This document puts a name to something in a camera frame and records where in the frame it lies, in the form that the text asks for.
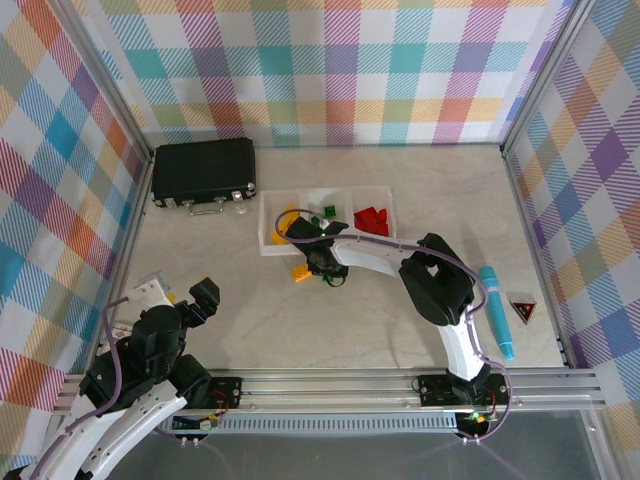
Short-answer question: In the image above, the printed paper card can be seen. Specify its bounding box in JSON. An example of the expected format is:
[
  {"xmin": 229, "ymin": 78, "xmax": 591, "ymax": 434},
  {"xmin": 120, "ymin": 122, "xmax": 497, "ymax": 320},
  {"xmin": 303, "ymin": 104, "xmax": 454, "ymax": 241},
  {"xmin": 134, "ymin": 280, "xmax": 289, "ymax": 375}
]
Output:
[{"xmin": 102, "ymin": 319, "xmax": 136, "ymax": 351}]

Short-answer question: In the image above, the white bin holding green bricks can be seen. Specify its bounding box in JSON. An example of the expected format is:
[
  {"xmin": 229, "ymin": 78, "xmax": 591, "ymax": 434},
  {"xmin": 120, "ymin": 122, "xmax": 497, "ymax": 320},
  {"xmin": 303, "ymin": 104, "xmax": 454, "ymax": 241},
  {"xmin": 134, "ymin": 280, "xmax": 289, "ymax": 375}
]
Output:
[{"xmin": 305, "ymin": 187, "xmax": 352, "ymax": 236}]

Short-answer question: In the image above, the white bin holding yellow bricks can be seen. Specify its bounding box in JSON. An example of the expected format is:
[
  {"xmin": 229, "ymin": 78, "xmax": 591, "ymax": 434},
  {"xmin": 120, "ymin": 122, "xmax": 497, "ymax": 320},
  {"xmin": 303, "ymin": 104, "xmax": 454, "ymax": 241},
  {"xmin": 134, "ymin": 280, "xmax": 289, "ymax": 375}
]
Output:
[{"xmin": 257, "ymin": 189, "xmax": 311, "ymax": 258}]

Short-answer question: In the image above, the white bin holding red bricks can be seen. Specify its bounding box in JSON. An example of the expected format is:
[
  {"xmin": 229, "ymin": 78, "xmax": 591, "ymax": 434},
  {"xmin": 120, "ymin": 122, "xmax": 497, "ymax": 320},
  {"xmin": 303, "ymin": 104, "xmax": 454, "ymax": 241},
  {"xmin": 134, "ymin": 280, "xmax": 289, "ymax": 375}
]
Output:
[{"xmin": 348, "ymin": 185, "xmax": 398, "ymax": 240}]

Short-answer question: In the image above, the small electronics board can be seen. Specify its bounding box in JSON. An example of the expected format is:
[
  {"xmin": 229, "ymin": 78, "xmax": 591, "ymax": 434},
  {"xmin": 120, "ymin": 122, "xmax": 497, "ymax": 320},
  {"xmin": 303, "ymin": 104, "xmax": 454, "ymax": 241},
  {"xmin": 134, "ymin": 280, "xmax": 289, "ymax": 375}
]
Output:
[
  {"xmin": 172, "ymin": 413, "xmax": 221, "ymax": 432},
  {"xmin": 457, "ymin": 409, "xmax": 494, "ymax": 431}
]

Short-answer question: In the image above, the black ribbed carrying case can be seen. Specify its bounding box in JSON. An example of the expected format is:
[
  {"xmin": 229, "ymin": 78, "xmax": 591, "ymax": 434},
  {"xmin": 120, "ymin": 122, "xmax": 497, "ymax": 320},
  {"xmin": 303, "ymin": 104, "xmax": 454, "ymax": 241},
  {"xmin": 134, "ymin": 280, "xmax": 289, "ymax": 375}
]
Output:
[{"xmin": 150, "ymin": 137, "xmax": 259, "ymax": 218}]

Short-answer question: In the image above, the blue marker pen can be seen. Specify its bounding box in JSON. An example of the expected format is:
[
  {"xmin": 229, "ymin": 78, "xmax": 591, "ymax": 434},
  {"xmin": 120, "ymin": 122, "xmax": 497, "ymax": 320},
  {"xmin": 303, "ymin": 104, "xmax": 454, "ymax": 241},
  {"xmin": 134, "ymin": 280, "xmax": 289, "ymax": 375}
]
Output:
[{"xmin": 478, "ymin": 266, "xmax": 516, "ymax": 362}]

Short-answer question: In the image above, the red triangular object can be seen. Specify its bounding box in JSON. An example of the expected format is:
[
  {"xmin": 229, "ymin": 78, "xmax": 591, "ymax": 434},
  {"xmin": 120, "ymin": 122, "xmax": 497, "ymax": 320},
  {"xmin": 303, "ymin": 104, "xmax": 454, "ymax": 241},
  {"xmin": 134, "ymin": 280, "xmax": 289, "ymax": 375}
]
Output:
[{"xmin": 508, "ymin": 298, "xmax": 539, "ymax": 326}]

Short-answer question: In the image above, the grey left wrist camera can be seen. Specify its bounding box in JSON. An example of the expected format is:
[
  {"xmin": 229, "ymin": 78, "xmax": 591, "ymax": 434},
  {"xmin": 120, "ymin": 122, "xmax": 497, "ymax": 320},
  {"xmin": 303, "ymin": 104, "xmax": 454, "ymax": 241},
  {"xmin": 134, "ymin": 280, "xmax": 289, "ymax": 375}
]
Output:
[{"xmin": 127, "ymin": 271, "xmax": 174, "ymax": 307}]

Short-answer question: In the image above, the aluminium side rail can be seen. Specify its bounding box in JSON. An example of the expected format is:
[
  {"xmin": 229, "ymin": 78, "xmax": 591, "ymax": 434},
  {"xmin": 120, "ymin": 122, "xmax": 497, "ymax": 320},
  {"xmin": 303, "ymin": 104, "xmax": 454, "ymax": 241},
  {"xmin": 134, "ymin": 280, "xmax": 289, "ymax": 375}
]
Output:
[{"xmin": 88, "ymin": 154, "xmax": 154, "ymax": 372}]

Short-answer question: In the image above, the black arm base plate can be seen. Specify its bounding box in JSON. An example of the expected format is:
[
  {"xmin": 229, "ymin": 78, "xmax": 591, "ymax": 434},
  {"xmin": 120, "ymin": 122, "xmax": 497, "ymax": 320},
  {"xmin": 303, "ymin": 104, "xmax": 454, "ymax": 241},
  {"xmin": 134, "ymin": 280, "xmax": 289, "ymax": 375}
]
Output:
[
  {"xmin": 207, "ymin": 377, "xmax": 245, "ymax": 410},
  {"xmin": 417, "ymin": 373, "xmax": 511, "ymax": 407}
]

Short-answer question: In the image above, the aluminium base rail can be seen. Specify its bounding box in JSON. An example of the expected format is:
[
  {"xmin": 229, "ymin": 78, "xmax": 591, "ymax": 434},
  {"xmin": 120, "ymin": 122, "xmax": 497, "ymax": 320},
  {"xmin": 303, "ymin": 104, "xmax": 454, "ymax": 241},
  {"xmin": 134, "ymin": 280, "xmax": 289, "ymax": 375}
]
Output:
[{"xmin": 54, "ymin": 368, "xmax": 604, "ymax": 417}]

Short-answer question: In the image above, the slotted grey cable duct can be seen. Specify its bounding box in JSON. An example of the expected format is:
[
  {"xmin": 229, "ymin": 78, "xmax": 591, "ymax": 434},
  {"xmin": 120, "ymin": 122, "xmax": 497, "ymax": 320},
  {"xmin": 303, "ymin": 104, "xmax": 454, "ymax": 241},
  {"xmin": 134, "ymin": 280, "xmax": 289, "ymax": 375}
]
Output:
[{"xmin": 214, "ymin": 417, "xmax": 461, "ymax": 434}]

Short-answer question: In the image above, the aluminium frame post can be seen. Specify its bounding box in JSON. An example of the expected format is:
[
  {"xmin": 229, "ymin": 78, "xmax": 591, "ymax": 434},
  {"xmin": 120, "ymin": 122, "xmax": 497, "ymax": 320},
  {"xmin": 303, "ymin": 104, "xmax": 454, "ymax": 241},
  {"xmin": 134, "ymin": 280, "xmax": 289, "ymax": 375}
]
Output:
[
  {"xmin": 501, "ymin": 0, "xmax": 597, "ymax": 154},
  {"xmin": 52, "ymin": 0, "xmax": 154, "ymax": 161}
]

